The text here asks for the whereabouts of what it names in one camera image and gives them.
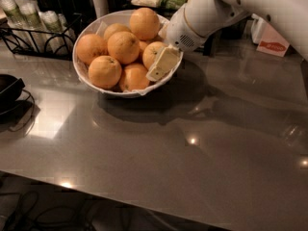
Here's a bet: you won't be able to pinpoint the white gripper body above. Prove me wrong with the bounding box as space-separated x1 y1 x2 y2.
167 3 207 51

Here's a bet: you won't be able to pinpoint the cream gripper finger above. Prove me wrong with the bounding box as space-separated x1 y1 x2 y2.
146 45 181 82

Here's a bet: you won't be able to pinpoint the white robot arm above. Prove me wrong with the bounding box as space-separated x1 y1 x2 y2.
163 0 308 74

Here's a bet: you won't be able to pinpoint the small hidden orange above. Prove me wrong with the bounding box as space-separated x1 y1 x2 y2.
139 40 149 62

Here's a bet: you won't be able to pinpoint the back partly hidden orange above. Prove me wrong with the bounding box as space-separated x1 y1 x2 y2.
103 23 130 40

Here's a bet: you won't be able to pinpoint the white bowl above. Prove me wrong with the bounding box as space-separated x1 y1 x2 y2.
72 10 183 98

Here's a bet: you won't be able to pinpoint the black shelf stand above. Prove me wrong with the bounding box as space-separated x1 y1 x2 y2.
128 0 232 57

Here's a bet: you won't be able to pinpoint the green packets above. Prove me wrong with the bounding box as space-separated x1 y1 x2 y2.
160 0 188 10

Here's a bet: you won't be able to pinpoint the white cylinder container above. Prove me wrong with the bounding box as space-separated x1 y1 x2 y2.
89 0 110 19

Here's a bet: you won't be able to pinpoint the red and white card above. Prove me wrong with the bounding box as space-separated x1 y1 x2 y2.
257 24 290 57

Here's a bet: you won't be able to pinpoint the right stack of cups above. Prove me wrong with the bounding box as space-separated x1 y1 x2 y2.
40 11 69 56

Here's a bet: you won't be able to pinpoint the stack of cups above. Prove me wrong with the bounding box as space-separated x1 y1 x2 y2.
20 3 45 53
40 11 69 56
1 0 29 48

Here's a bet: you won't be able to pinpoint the middle stack of cups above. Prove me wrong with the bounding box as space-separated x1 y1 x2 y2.
20 3 45 53

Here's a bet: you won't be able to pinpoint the left stack of cups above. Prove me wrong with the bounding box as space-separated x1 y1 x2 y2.
1 0 29 48

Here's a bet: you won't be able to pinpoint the black pan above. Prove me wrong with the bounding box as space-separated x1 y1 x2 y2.
0 74 35 116

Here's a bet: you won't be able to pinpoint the black wire rack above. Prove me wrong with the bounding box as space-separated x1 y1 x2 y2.
0 13 82 61

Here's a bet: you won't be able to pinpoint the floor cables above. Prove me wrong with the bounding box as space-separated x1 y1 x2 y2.
0 190 97 231

